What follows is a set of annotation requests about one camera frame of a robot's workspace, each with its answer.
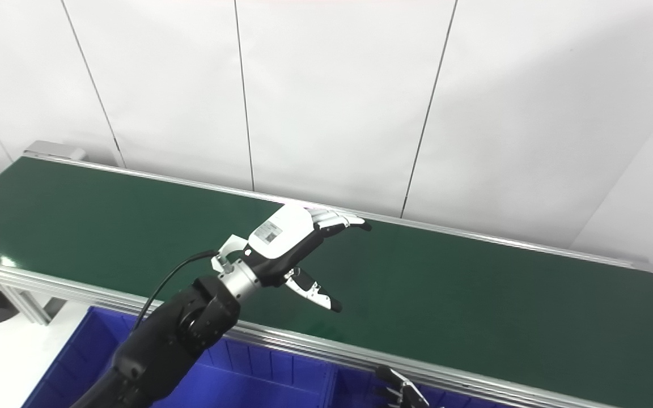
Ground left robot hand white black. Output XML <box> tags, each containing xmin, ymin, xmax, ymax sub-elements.
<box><xmin>244</xmin><ymin>204</ymin><xmax>372</xmax><ymax>313</ymax></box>

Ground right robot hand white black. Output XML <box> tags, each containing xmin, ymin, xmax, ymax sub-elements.
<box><xmin>375</xmin><ymin>365</ymin><xmax>430</xmax><ymax>408</ymax></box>

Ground blue plastic bin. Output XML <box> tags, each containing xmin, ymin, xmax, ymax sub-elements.
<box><xmin>23</xmin><ymin>306</ymin><xmax>338</xmax><ymax>408</ymax></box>
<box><xmin>332</xmin><ymin>365</ymin><xmax>503</xmax><ymax>408</ymax></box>

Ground green conveyor belt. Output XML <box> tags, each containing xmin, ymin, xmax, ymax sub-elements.
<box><xmin>0</xmin><ymin>157</ymin><xmax>653</xmax><ymax>408</ymax></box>
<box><xmin>0</xmin><ymin>153</ymin><xmax>653</xmax><ymax>408</ymax></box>

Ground grey conveyor end housing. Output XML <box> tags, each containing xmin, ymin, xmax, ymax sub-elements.
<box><xmin>23</xmin><ymin>141</ymin><xmax>87</xmax><ymax>163</ymax></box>

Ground aluminium conveyor support leg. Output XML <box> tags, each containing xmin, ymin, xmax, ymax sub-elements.
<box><xmin>0</xmin><ymin>275</ymin><xmax>67</xmax><ymax>327</ymax></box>

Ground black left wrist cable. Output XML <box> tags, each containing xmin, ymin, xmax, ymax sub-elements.
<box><xmin>133</xmin><ymin>249</ymin><xmax>221</xmax><ymax>332</ymax></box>

